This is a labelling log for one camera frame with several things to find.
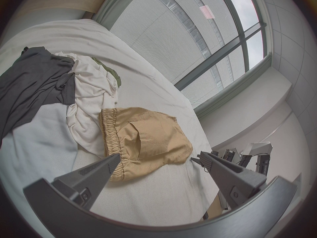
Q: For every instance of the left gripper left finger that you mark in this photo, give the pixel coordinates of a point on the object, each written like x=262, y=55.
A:
x=91, y=180

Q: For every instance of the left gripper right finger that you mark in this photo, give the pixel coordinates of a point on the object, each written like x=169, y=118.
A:
x=230, y=180

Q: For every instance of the tan shorts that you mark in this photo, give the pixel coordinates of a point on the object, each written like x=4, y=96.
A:
x=153, y=142

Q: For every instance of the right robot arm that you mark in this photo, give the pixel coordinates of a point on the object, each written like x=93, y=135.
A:
x=257, y=147

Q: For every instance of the pale blue garment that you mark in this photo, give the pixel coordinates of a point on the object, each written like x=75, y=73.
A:
x=44, y=145

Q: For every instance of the white garment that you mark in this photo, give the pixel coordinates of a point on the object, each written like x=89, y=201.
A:
x=91, y=100

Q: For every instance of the green garment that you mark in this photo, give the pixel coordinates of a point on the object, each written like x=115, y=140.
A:
x=111, y=72

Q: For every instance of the bed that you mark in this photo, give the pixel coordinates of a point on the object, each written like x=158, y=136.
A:
x=148, y=83

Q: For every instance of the black garment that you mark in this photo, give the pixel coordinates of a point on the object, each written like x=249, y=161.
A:
x=32, y=83

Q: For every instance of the window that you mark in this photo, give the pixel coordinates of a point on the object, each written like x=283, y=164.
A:
x=173, y=33

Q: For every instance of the grey-green curtain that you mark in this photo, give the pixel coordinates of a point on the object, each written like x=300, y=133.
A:
x=111, y=4

